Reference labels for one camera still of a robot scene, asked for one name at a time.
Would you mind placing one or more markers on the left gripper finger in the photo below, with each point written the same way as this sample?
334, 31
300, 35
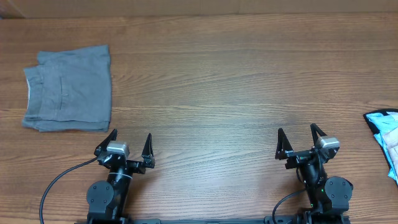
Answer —
103, 145
147, 153

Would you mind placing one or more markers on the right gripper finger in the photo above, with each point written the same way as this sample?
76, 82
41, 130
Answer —
317, 133
284, 149

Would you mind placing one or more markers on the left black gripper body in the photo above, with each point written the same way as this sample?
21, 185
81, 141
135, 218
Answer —
136, 167

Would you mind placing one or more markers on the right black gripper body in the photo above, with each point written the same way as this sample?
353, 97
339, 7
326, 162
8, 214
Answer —
298, 157

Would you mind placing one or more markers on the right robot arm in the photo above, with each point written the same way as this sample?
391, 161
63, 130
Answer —
328, 196

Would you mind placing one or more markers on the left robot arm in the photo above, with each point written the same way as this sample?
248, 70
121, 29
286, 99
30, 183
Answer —
107, 198

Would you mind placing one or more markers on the folded grey shorts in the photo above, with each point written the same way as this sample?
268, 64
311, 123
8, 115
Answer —
70, 90

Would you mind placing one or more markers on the light blue garment pile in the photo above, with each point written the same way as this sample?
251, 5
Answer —
383, 125

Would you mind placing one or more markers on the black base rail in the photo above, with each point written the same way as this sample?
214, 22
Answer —
211, 221

